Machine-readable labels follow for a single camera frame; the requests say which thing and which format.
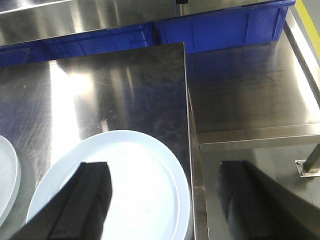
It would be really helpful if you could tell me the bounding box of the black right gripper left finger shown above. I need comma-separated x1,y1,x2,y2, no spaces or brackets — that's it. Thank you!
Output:
11,162,113,240

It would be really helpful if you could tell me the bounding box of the blue open bin right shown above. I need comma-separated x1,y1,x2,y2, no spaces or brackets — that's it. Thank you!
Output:
153,0,296,55

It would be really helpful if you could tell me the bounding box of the light blue round plate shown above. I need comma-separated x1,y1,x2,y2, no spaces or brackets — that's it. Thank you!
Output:
26,130,191,240

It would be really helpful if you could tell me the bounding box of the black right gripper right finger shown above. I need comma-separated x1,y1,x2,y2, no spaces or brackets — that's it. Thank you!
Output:
219,160,320,240

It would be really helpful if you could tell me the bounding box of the stainless steel shelf rack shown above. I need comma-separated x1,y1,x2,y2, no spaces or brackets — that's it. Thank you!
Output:
0,12,320,240

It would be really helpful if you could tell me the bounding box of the blue bin left lower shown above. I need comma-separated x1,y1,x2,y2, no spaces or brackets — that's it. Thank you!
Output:
0,47,30,68

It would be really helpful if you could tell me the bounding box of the blue bin middle lower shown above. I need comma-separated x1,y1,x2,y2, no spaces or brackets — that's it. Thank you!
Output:
27,22,155,63

